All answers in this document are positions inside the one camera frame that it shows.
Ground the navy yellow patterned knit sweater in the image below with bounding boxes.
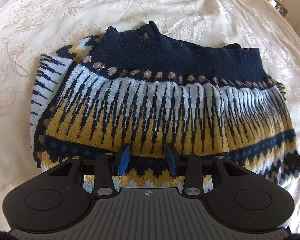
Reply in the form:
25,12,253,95
30,22,300,188

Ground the cream floral bedspread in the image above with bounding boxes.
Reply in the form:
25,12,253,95
0,0,300,230

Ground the dark frame on right nightstand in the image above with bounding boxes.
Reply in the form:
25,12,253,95
275,3,288,17

